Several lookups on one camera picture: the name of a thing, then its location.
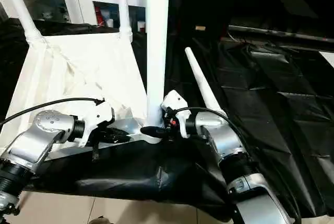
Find red box in cabinet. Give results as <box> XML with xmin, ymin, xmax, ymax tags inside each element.
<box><xmin>95</xmin><ymin>6</ymin><xmax>103</xmax><ymax>27</ymax></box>

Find white flat board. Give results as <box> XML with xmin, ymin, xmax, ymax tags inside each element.
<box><xmin>319</xmin><ymin>51</ymin><xmax>334</xmax><ymax>68</ymax></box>

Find black plastic mat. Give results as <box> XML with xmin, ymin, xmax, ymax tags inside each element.
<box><xmin>0</xmin><ymin>16</ymin><xmax>334</xmax><ymax>219</ymax></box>

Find black camera cable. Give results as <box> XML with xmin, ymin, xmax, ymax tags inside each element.
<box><xmin>0</xmin><ymin>98</ymin><xmax>105</xmax><ymax>126</ymax></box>
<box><xmin>169</xmin><ymin>107</ymin><xmax>302</xmax><ymax>224</ymax></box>

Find black left camera cable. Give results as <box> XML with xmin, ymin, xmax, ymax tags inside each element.
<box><xmin>0</xmin><ymin>98</ymin><xmax>105</xmax><ymax>126</ymax></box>

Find white plastic table leg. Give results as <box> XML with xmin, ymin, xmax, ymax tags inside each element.
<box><xmin>116</xmin><ymin>0</ymin><xmax>133</xmax><ymax>39</ymax></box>
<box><xmin>184</xmin><ymin>46</ymin><xmax>228</xmax><ymax>117</ymax></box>
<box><xmin>0</xmin><ymin>0</ymin><xmax>44</xmax><ymax>45</ymax></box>
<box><xmin>145</xmin><ymin>0</ymin><xmax>171</xmax><ymax>131</ymax></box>

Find dark metal rail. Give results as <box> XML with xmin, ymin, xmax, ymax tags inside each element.
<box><xmin>228</xmin><ymin>24</ymin><xmax>334</xmax><ymax>44</ymax></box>

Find black right camera cable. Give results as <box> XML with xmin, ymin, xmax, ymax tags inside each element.
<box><xmin>169</xmin><ymin>107</ymin><xmax>302</xmax><ymax>224</ymax></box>

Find white plastic table top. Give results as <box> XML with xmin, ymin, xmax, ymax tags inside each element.
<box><xmin>0</xmin><ymin>31</ymin><xmax>168</xmax><ymax>162</ymax></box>

